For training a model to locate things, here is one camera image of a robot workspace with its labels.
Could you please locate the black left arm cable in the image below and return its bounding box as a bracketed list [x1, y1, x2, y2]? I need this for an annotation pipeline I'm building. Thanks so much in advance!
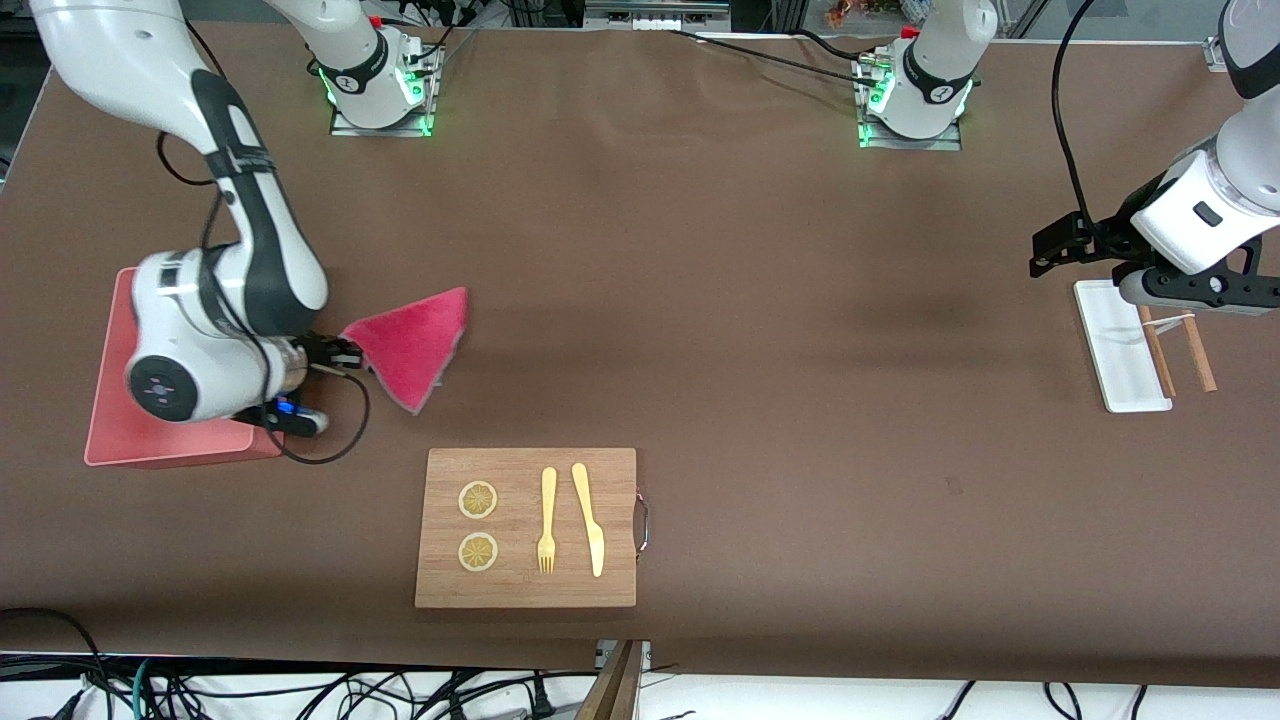
[1050, 0, 1103, 237]

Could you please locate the wooden beam under table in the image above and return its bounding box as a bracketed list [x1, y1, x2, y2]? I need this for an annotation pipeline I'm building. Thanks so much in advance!
[575, 640, 647, 720]

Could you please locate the grey power strip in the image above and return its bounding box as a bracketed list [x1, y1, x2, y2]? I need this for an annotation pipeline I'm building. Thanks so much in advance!
[584, 0, 732, 32]

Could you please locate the wooden cutting board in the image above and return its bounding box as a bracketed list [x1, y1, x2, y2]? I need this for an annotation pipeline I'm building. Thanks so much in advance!
[414, 447, 638, 609]

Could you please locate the pink cloth with grey edge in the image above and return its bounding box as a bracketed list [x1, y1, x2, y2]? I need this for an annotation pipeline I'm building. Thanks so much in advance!
[340, 287, 471, 416]

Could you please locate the black looped floor cable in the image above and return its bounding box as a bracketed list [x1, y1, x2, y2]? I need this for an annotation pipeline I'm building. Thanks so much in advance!
[0, 606, 109, 720]

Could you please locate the teal floor cable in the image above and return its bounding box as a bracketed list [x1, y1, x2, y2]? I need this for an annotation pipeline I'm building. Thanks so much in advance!
[130, 657, 162, 720]

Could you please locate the white rectangular tray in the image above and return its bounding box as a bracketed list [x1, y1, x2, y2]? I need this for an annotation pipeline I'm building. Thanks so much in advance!
[1073, 280, 1173, 414]

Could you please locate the brown wooden stick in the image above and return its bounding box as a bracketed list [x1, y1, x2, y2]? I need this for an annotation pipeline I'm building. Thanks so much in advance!
[1136, 303, 1178, 399]
[1180, 315, 1219, 393]

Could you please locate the yellow plastic fork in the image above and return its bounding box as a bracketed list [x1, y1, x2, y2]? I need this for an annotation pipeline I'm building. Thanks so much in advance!
[537, 467, 558, 575]

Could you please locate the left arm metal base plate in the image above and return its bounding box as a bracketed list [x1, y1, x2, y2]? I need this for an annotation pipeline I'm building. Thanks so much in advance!
[857, 50, 963, 151]

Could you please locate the long black table cable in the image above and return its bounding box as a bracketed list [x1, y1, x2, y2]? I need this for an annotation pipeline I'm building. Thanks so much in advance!
[668, 28, 887, 87]

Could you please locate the pink plastic bin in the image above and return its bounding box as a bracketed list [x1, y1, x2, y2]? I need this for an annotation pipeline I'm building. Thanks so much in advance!
[84, 267, 287, 469]

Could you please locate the yellow plastic knife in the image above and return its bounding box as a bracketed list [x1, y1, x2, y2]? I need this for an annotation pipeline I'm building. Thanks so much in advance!
[571, 462, 606, 578]

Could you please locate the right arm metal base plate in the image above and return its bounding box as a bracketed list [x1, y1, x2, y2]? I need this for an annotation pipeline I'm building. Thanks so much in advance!
[330, 40, 442, 138]

